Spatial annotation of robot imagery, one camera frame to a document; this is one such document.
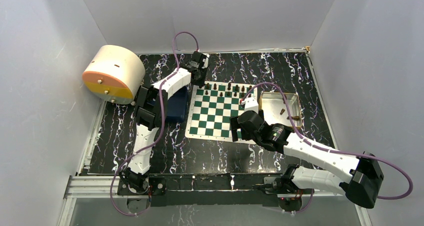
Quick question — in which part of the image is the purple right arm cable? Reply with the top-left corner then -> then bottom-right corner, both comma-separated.
241,82 -> 414,215

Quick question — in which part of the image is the black base frame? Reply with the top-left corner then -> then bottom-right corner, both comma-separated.
117,173 -> 312,211

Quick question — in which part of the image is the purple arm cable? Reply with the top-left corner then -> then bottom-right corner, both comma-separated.
109,31 -> 200,217
241,82 -> 414,215

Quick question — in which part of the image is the aluminium rail frame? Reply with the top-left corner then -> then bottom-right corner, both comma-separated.
63,175 -> 119,199

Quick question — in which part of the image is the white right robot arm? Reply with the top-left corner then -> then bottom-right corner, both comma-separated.
230,110 -> 384,209

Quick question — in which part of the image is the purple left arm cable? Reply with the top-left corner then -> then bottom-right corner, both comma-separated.
109,31 -> 200,217

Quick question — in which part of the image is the blue square tray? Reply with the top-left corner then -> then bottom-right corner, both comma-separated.
147,86 -> 190,124

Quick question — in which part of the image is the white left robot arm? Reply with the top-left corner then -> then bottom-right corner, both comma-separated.
118,51 -> 209,194

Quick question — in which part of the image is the cream orange cylindrical drum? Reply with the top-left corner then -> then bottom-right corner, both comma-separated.
82,44 -> 146,105

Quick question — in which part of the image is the beige rectangular tin tray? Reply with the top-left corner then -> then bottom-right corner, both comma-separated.
258,91 -> 303,129

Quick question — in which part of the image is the green white chess board mat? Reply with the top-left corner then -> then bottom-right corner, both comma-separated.
185,81 -> 253,143

